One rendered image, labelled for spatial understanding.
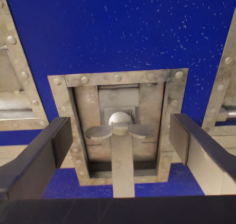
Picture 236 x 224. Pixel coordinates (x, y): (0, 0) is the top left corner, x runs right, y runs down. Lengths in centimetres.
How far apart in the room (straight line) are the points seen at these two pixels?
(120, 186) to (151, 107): 9
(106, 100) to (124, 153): 6
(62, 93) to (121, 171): 10
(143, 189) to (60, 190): 13
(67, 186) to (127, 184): 12
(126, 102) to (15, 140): 14
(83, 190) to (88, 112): 14
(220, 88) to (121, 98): 10
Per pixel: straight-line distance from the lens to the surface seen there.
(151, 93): 19
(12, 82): 20
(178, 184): 29
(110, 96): 18
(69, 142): 16
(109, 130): 15
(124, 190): 20
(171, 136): 16
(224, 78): 19
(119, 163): 19
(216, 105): 20
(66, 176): 27
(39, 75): 17
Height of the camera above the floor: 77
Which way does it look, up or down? 1 degrees up
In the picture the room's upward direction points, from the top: 93 degrees counter-clockwise
